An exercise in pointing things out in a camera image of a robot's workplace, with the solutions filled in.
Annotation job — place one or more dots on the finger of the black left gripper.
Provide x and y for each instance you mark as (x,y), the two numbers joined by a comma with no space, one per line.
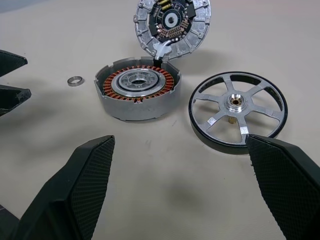
(12,97)
(11,62)

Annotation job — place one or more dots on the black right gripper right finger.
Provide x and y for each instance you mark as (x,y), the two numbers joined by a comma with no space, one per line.
(287,190)

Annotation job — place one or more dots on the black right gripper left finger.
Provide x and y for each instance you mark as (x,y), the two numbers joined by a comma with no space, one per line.
(67,195)

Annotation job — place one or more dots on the spoked silver rotor wheel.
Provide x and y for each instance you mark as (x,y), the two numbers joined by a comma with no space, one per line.
(231,105)

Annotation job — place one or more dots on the silver motor stator housing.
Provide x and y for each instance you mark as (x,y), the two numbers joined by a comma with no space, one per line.
(117,105)

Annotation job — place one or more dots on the silver motor end cap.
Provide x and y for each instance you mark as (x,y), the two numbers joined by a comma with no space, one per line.
(193,37)

